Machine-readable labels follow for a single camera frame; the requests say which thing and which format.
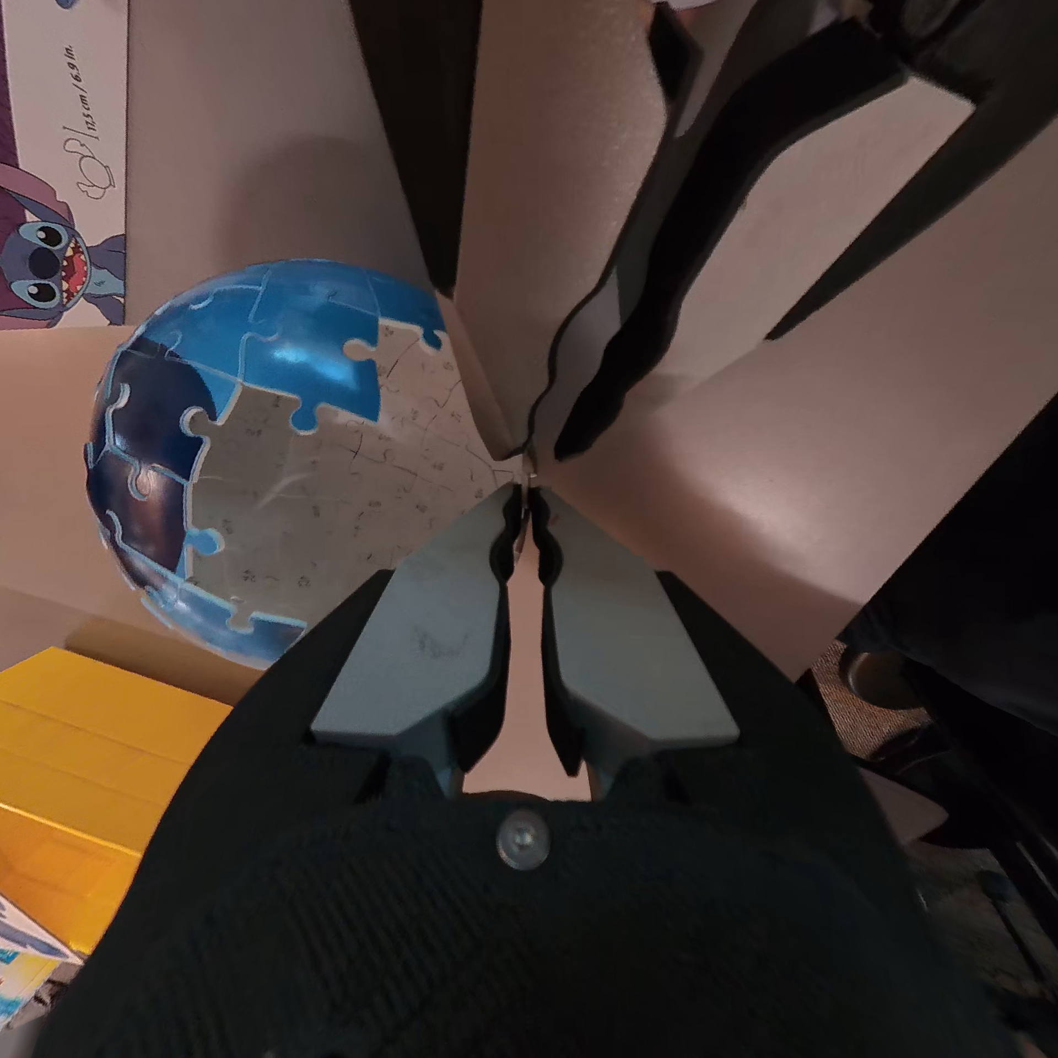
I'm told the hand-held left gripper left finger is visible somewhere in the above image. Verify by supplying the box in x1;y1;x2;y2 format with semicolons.
311;484;527;775

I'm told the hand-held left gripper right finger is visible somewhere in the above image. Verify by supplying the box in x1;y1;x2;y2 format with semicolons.
529;484;741;778

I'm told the person's dark clothed torso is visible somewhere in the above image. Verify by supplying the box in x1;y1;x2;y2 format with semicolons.
836;397;1058;728

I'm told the blue puzzle ball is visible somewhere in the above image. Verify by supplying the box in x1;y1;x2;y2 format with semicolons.
83;260;530;671

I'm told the yellow plastic bin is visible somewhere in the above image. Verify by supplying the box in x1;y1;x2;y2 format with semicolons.
0;646;234;960

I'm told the cartoon printed puzzle box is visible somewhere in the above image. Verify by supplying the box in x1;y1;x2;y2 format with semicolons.
0;0;129;332

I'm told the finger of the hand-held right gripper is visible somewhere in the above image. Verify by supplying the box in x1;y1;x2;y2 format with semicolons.
554;18;980;461
453;0;672;461

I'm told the blue white printed sheet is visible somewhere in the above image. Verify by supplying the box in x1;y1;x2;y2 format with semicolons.
0;893;84;1026

